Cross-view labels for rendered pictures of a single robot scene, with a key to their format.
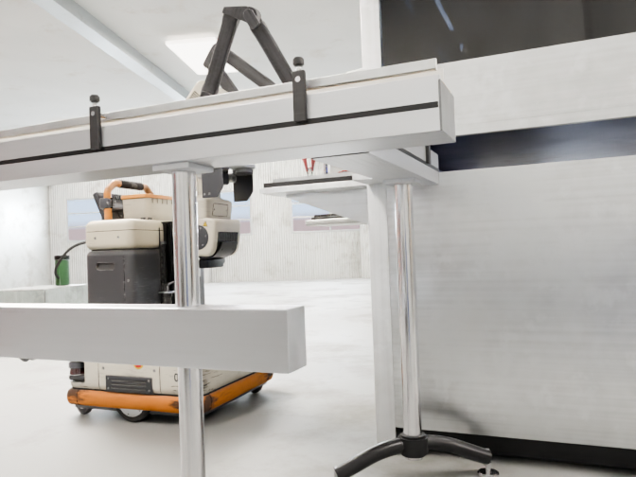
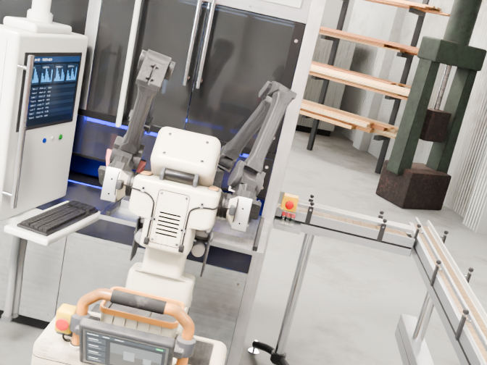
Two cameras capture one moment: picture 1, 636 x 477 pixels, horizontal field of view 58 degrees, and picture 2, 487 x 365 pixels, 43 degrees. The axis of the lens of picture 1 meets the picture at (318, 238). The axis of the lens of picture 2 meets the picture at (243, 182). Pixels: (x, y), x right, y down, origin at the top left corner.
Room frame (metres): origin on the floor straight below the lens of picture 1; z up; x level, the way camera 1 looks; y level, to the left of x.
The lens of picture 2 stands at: (2.97, 2.38, 1.80)
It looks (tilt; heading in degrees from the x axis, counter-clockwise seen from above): 15 degrees down; 249
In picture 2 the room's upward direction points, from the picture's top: 13 degrees clockwise
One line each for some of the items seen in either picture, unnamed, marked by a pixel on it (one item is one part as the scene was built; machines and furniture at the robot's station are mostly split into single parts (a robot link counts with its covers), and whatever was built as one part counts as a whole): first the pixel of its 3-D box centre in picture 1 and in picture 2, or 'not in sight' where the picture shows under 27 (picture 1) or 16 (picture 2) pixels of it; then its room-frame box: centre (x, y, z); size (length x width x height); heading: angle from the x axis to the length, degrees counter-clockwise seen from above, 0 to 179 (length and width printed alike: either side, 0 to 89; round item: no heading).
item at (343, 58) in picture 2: not in sight; (315, 77); (-1.89, -8.05, 0.90); 1.40 x 1.08 x 1.81; 83
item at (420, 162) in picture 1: (386, 143); (343, 221); (1.44, -0.18, 0.92); 0.69 x 0.15 x 0.16; 157
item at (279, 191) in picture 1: (357, 193); (190, 218); (2.22, -0.16, 0.87); 0.70 x 0.48 x 0.02; 157
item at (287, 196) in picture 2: not in sight; (290, 202); (1.76, -0.17, 1.00); 0.08 x 0.07 x 0.07; 67
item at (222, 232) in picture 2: (330, 183); (227, 224); (2.08, -0.05, 0.90); 0.34 x 0.26 x 0.04; 66
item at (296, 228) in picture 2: (380, 177); (287, 224); (1.73, -0.20, 0.87); 0.14 x 0.13 x 0.02; 67
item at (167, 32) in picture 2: not in sight; (146, 57); (2.49, -0.46, 1.51); 0.47 x 0.01 x 0.59; 157
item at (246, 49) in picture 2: not in sight; (243, 80); (2.08, -0.28, 1.51); 0.43 x 0.01 x 0.59; 157
